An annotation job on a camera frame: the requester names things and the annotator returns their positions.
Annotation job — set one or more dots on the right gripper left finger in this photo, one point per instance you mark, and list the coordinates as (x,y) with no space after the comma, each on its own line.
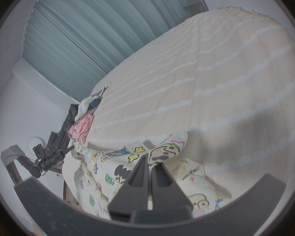
(135,193)

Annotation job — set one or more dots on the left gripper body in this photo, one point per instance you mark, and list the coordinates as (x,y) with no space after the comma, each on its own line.
(52,159)

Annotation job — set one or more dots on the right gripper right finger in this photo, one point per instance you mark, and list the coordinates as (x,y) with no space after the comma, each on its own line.
(164,193)

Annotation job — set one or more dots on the white printed pyjama top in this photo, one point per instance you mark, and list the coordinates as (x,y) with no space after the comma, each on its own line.
(100,171)

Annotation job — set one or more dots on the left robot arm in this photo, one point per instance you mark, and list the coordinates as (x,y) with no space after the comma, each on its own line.
(12,154)

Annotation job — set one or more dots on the pile of clothes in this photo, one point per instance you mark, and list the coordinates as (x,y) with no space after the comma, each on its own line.
(84,107)

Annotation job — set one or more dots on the black chest of drawers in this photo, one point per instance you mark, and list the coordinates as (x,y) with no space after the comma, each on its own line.
(54,138)

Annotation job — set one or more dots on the pink garment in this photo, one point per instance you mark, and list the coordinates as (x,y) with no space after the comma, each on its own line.
(81,129)

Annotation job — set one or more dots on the blue-green curtain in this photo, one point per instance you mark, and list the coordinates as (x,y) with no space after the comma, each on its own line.
(59,65)
(113,21)

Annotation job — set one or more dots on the bed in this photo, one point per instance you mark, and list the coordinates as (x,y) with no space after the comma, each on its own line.
(211,82)

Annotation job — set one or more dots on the grey bedside table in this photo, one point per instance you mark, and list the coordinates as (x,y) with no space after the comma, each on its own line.
(194,8)

